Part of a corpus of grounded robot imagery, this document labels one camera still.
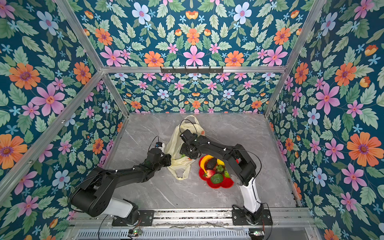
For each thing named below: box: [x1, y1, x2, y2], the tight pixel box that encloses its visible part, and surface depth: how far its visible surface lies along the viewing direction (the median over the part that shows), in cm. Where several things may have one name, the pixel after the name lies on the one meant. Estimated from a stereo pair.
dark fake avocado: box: [205, 157, 217, 170], surface depth 90 cm
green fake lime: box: [210, 173, 224, 184], surface depth 84 cm
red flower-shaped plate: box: [198, 156, 235, 189], surface depth 84 cm
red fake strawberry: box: [205, 169, 215, 178], surface depth 86 cm
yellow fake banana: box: [200, 154, 214, 174], surface depth 90 cm
